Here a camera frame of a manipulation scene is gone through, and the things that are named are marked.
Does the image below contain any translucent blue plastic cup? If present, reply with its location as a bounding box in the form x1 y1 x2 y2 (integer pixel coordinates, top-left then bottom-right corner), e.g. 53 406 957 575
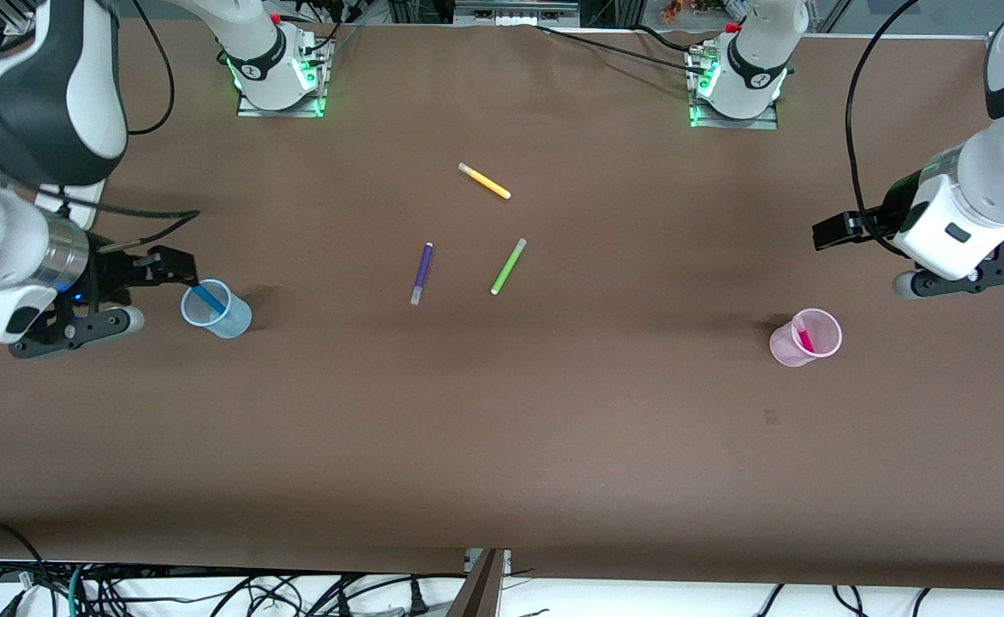
180 279 253 339

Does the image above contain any white desk lamp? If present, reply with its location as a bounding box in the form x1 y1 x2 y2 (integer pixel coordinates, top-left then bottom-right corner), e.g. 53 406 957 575
34 176 108 232

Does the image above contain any translucent pink plastic cup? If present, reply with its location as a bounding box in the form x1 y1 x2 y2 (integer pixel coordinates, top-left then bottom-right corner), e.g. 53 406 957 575
769 308 843 368

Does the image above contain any purple marker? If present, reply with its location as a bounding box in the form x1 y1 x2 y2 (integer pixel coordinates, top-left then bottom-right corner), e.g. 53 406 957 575
410 243 434 306

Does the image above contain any yellow marker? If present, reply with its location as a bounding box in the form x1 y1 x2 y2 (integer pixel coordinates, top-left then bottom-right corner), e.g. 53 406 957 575
457 162 512 201

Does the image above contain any green marker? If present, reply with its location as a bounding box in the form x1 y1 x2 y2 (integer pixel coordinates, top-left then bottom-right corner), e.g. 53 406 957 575
490 238 528 297

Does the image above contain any dark table support beam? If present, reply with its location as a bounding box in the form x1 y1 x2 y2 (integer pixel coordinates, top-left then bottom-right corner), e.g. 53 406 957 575
446 548 512 617

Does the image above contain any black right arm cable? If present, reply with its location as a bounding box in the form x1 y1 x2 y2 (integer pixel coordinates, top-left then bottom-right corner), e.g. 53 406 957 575
57 0 203 255

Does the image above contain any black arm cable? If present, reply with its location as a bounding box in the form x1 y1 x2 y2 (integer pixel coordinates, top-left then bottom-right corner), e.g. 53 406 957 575
845 0 924 251
57 0 203 255

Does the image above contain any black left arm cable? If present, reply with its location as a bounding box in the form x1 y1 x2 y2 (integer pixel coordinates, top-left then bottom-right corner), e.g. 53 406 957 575
845 0 924 251

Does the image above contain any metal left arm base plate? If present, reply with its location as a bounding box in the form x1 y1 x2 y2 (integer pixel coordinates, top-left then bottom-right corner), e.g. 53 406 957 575
688 43 780 131

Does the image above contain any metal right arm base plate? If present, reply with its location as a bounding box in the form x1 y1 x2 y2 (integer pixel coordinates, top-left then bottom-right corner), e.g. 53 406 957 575
235 34 329 119

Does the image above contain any black cable on table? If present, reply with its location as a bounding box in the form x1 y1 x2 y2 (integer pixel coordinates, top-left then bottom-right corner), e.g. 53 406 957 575
536 24 710 75

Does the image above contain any aluminium frame rail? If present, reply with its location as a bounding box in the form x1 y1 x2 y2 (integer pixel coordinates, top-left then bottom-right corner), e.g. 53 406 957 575
453 0 582 28

